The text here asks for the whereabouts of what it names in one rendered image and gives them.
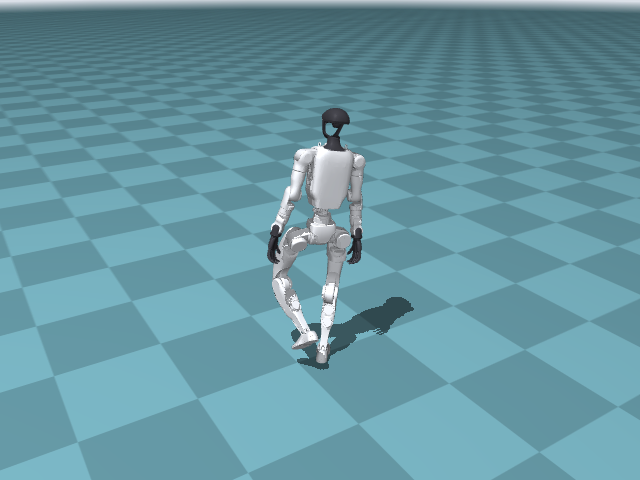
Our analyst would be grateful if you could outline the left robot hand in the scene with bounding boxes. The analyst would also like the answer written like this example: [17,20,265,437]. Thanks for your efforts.
[267,225,282,264]

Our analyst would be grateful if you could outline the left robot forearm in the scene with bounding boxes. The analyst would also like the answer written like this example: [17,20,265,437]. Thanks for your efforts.
[271,187,295,234]

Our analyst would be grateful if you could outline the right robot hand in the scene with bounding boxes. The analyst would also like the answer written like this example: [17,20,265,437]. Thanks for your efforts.
[347,228,362,264]

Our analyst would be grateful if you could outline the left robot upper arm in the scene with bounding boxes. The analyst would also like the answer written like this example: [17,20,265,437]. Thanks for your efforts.
[288,149,317,202]

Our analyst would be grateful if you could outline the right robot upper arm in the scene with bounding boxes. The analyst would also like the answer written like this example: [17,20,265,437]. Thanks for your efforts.
[347,152,366,202]

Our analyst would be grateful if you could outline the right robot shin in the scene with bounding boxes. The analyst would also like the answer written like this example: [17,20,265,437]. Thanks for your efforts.
[319,287,339,351]

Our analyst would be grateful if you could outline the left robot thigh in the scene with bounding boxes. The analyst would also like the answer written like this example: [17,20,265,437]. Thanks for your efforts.
[272,227,311,291]

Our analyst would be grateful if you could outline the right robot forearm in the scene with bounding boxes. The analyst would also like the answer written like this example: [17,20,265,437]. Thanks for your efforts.
[349,192,363,236]

